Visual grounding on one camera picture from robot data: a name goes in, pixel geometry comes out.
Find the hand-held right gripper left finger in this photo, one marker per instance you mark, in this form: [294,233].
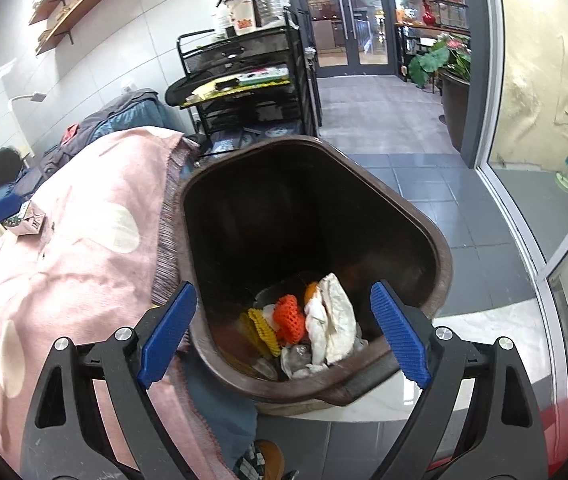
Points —
[169,335]

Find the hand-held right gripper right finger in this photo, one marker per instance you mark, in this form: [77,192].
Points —
[401,335]

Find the small drink carton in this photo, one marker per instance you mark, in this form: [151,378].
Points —
[26,222]

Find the white tissue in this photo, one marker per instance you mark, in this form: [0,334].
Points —
[336,310]

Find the orange foam fruit net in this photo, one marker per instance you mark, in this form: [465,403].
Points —
[289,317]

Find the brown plastic trash bin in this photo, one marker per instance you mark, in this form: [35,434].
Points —
[289,200]

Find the blue denim cloth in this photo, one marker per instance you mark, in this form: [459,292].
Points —
[219,410]

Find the yellow foam fruit net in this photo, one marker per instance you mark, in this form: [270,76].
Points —
[264,332]

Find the orange peel piece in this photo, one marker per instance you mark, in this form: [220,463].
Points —
[312,292]

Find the pink dotted blanket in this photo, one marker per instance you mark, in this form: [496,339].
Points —
[89,270]

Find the clear plastic wrapper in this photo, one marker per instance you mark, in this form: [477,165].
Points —
[296,357]

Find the checkered cloth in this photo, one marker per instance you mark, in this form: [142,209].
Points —
[249,467]

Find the blue grey jacket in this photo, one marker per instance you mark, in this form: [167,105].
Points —
[124,115]

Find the green pet bowl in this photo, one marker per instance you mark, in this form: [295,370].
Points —
[566,180]

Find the dark plant pot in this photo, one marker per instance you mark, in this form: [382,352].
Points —
[453,110]

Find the yellow paper sheet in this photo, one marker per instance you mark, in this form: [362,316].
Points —
[229,94]

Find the glass sliding door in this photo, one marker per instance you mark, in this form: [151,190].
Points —
[493,85]

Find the green leafy plant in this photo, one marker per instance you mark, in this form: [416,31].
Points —
[426,65]

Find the black metal rack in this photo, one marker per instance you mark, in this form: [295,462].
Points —
[294,85]

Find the green white flat box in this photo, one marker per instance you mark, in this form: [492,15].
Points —
[264,75]

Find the wooden side table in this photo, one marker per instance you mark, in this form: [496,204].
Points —
[408,27]

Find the glass double door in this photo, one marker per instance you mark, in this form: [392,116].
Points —
[329,35]

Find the red vase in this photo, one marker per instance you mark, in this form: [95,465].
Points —
[429,18]

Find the white printed bucket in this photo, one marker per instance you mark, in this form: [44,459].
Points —
[244,17]

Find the clear plastic jug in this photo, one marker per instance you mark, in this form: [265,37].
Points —
[270,2]

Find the white wall lamp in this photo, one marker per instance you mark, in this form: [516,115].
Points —
[31,100]

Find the long wooden wall shelf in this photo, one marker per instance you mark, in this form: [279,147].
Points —
[99,2]

